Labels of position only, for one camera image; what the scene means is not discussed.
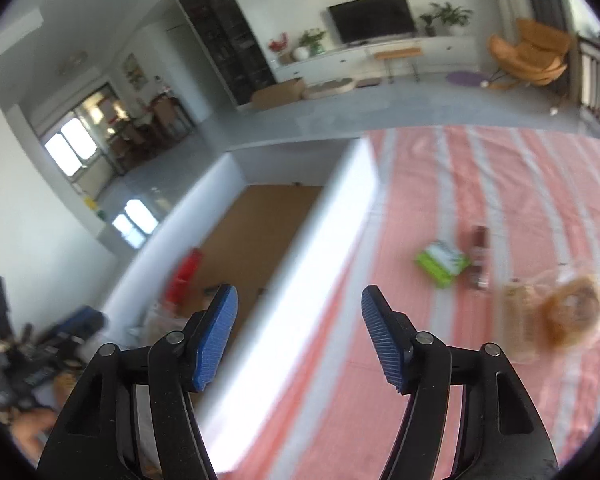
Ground clear bag of toast slices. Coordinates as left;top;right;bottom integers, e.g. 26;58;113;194
500;279;556;365

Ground balcony glass door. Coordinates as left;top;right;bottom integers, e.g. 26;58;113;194
37;82;126;196

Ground large potted plant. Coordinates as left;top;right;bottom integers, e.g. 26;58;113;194
430;1;473;37

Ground wooden bench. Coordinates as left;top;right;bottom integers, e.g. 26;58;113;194
374;47;423;83

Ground orange lounge chair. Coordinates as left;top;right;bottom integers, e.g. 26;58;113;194
487;17;576;92

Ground leafy green table plant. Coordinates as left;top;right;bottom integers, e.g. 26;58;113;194
298;28;327;57

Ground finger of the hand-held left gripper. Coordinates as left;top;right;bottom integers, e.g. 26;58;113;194
45;307;107;348

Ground red flower arrangement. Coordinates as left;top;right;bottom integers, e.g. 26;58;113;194
268;32;290;63

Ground striped tablecloth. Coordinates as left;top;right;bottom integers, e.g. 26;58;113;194
195;127;600;480

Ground beige oval cat scratcher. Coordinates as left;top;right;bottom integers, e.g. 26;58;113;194
302;77;356;101

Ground white cardboard box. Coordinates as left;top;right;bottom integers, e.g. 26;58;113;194
97;137;381;473

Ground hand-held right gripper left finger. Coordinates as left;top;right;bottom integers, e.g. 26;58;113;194
37;284;239;480

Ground red snack packet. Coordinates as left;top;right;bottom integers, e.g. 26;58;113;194
164;247;205;311

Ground black television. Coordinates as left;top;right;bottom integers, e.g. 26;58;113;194
326;0;415;45

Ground bread loaf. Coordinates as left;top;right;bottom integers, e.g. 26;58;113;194
540;260;600;356

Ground wall painting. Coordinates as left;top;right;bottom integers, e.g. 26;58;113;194
122;52;148;91

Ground wooden dining set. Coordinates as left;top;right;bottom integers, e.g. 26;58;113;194
107;92;196;161

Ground small green box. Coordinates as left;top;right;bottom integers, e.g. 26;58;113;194
414;241;472;289

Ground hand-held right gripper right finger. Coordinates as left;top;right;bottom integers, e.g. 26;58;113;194
361;285;561;480

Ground dark glass cabinet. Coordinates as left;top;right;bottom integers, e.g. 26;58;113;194
172;0;277;107

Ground brown cardboard box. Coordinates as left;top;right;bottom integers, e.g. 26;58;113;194
250;78;306;111

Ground purple round mat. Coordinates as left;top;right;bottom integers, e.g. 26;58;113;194
446;71;488;87

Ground white TV cabinet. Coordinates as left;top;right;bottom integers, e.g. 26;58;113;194
272;34;481;83

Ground brown sausage stick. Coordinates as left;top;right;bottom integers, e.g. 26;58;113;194
467;226;491;291

